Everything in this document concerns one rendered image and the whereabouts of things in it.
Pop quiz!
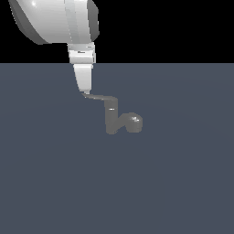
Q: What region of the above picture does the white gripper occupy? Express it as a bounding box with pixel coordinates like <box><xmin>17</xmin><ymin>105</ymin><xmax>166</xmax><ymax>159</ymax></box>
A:
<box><xmin>67</xmin><ymin>41</ymin><xmax>97</xmax><ymax>95</ymax></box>

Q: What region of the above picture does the grey faucet with handle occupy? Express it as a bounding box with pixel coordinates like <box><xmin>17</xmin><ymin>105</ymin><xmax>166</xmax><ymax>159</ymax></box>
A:
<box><xmin>81</xmin><ymin>92</ymin><xmax>144</xmax><ymax>135</ymax></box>

